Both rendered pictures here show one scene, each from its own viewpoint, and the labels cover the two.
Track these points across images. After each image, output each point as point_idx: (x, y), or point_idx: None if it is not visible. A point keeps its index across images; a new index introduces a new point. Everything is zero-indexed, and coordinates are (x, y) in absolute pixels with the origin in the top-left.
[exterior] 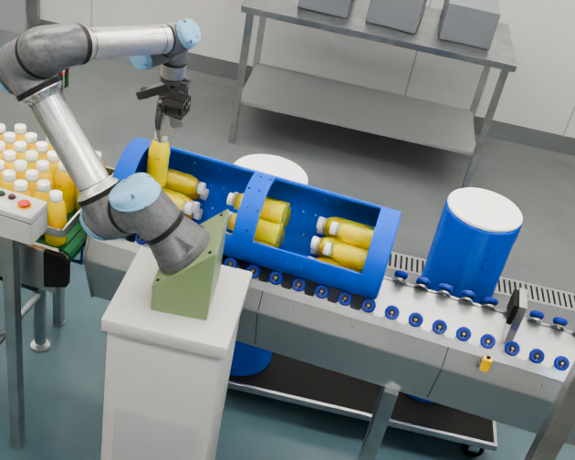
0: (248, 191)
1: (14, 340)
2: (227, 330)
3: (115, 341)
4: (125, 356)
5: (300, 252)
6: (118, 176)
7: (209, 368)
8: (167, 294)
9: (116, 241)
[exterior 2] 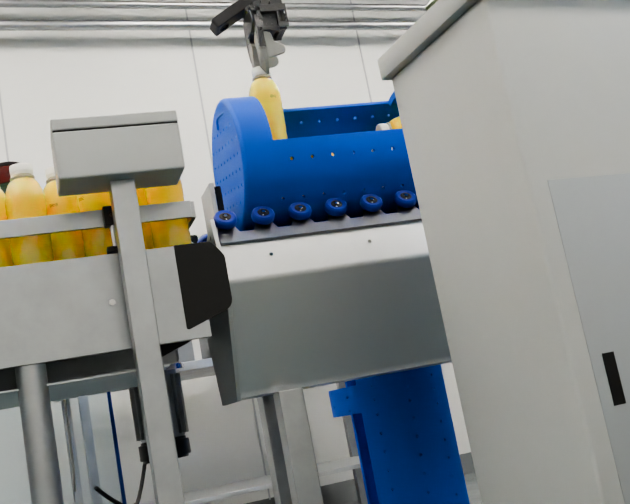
0: None
1: (173, 456)
2: None
3: (502, 16)
4: (525, 44)
5: None
6: (240, 109)
7: None
8: None
9: (264, 232)
